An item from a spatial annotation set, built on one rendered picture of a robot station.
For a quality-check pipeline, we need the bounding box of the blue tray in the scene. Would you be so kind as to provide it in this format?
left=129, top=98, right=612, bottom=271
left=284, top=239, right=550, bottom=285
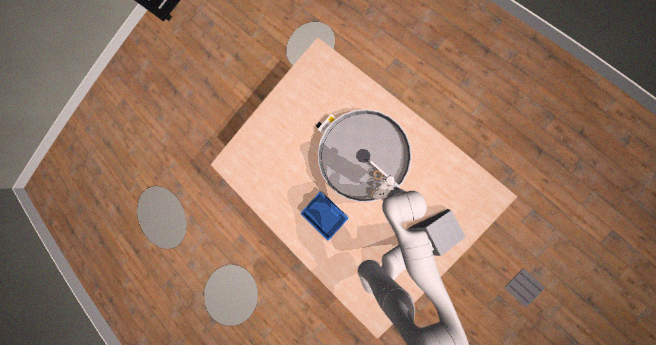
left=300, top=191, right=349, bottom=241

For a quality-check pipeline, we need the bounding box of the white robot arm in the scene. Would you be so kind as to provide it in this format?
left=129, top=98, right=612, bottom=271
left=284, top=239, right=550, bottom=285
left=358, top=190, right=469, bottom=345

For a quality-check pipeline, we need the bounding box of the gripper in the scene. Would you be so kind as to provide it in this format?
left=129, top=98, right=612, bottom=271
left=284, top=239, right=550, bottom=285
left=372, top=176, right=406, bottom=200

